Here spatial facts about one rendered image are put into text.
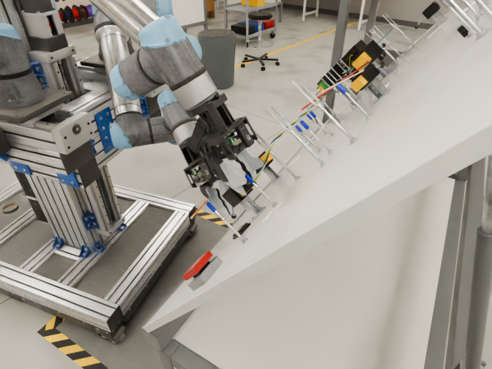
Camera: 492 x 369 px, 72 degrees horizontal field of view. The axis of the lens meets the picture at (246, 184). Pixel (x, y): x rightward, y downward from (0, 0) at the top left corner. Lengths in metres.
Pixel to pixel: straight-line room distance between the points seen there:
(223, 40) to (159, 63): 3.59
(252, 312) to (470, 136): 0.78
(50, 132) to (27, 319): 1.22
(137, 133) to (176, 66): 0.40
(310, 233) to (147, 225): 1.79
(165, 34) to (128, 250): 1.52
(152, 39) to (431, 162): 0.48
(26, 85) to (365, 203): 1.14
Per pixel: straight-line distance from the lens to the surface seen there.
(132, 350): 1.88
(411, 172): 0.29
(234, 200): 0.77
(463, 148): 0.28
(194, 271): 0.62
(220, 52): 4.24
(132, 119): 1.00
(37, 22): 1.49
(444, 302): 1.11
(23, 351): 2.09
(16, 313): 2.25
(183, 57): 0.62
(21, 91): 1.29
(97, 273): 1.94
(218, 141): 0.63
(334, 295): 1.02
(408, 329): 1.02
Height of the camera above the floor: 1.61
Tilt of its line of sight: 37 degrees down
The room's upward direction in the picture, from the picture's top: straight up
